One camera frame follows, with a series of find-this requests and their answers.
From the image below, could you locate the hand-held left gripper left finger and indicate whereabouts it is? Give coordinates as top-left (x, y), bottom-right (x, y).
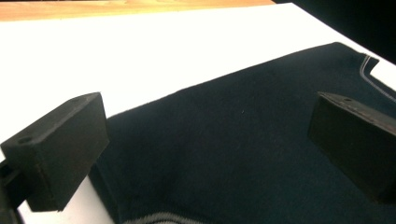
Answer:
top-left (0, 91), bottom-right (110, 213)

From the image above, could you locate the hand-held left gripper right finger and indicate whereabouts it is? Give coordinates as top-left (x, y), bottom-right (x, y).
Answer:
top-left (306, 91), bottom-right (396, 205)

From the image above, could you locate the black knitted vest grey trim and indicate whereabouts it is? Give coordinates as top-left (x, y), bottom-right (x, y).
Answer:
top-left (88, 41), bottom-right (396, 224)

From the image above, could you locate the white board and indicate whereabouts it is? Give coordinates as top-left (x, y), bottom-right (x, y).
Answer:
top-left (0, 2), bottom-right (396, 224)

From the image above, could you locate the wooden table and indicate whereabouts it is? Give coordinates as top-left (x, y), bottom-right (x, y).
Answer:
top-left (0, 0), bottom-right (276, 22)

